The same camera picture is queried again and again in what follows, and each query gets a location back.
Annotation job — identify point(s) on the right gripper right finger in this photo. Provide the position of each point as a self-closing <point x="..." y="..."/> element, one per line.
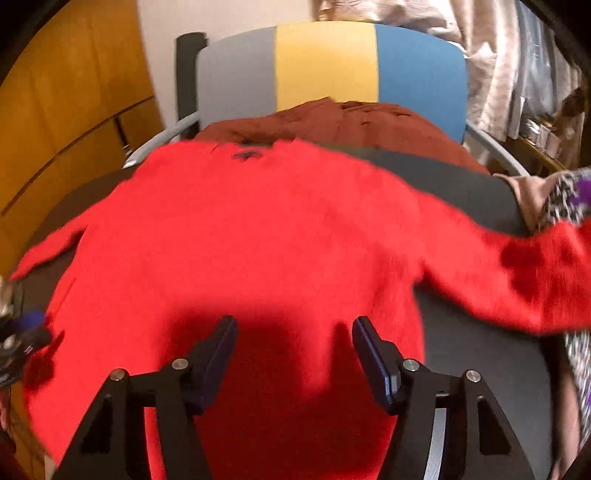
<point x="479" y="442"/>

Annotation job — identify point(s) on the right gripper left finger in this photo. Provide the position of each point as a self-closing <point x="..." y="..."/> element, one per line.
<point x="110" y="441"/>

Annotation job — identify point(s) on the red knit sweater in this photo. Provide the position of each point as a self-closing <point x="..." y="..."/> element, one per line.
<point x="295" y="242"/>

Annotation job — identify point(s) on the beige pink cloth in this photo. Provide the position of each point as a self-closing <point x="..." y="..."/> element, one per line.
<point x="531" y="194"/>

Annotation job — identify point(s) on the leopard print purple garment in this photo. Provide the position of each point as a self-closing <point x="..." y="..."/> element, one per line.
<point x="567" y="210"/>

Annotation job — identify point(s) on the rust brown quilted jacket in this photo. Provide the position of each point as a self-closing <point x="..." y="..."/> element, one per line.
<point x="383" y="126"/>

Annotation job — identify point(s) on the beige curtain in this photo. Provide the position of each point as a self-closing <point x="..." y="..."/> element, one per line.
<point x="515" y="65"/>

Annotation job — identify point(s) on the grey yellow blue chair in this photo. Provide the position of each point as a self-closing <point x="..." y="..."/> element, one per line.
<point x="259" y="72"/>

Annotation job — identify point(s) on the wooden cabinet wall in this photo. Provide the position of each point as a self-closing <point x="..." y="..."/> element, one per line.
<point x="75" y="103"/>

